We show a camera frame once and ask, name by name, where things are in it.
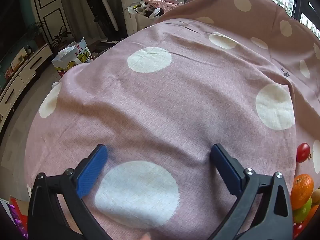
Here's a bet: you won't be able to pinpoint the pink white-dotted blanket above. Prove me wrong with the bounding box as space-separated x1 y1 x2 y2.
25 0 320 240

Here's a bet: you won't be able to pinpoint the potted green plant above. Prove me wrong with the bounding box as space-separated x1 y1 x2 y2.
27 21 47 48
51 26 72 52

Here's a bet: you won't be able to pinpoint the grey curtain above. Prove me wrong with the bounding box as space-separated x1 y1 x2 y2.
57 0 125 40

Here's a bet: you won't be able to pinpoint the white TV cabinet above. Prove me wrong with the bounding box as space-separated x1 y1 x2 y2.
0 42 53 130

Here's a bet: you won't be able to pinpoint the white roll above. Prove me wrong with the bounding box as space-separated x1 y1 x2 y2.
100 0 120 32

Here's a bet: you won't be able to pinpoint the printed paper shopping bag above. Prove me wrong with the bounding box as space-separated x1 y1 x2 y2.
52 37 93 78

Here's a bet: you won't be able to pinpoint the dark television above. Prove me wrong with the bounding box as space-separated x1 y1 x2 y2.
0 0 34 64

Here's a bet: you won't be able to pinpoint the purple and red gift bags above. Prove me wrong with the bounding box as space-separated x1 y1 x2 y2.
0 197 28 240

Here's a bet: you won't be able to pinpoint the black folded stand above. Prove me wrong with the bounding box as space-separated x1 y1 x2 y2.
86 0 118 39

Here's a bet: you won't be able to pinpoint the white box of clutter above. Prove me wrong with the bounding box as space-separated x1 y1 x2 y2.
127 4 163 36

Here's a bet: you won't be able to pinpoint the pile of pink clothes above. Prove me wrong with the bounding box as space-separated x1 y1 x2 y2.
140 0 183 13

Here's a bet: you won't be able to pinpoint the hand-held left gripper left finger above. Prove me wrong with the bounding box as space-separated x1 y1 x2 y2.
27 144 113 240

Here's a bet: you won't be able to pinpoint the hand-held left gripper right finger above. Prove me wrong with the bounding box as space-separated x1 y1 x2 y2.
207 143 293 240

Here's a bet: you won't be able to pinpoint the red cherry tomato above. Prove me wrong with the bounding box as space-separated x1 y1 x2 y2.
296 143 311 163
293 222 307 239

